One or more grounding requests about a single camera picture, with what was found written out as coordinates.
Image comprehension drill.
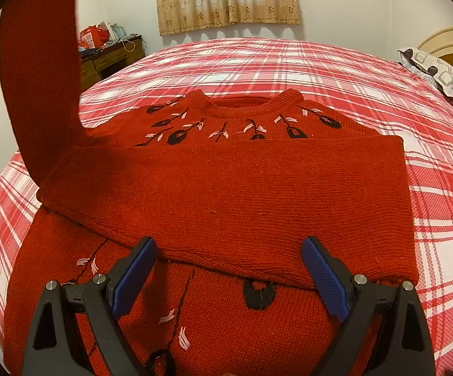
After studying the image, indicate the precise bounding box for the red knitted embroidered sweater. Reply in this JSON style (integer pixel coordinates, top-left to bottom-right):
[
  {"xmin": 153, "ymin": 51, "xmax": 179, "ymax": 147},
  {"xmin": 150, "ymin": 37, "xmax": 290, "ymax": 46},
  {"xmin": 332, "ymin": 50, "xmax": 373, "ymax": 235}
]
[{"xmin": 0, "ymin": 0, "xmax": 419, "ymax": 375}]

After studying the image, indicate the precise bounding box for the red white plaid bedspread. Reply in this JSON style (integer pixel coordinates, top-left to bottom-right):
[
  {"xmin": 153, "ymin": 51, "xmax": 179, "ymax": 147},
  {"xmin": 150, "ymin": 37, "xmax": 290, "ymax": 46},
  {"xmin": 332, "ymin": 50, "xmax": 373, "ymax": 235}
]
[{"xmin": 0, "ymin": 36, "xmax": 453, "ymax": 376}]

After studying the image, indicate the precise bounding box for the grey patterned pillow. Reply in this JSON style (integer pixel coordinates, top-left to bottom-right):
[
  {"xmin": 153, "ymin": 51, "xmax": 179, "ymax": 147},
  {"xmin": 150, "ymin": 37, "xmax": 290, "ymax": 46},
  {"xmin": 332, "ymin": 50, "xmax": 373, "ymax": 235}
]
[{"xmin": 397, "ymin": 48, "xmax": 453, "ymax": 103}]

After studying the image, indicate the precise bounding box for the dark brown wooden desk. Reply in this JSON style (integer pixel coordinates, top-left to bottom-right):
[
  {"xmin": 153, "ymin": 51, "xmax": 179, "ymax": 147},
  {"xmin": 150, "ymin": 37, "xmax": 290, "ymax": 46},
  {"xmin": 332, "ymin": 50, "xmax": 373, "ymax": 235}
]
[{"xmin": 80, "ymin": 35, "xmax": 145, "ymax": 92}]

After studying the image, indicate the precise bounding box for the red gift bag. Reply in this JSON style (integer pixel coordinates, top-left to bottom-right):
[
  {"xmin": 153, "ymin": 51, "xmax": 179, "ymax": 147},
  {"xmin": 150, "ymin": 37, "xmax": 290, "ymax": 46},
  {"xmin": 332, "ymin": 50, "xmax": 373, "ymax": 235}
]
[{"xmin": 79, "ymin": 25, "xmax": 110, "ymax": 49}]

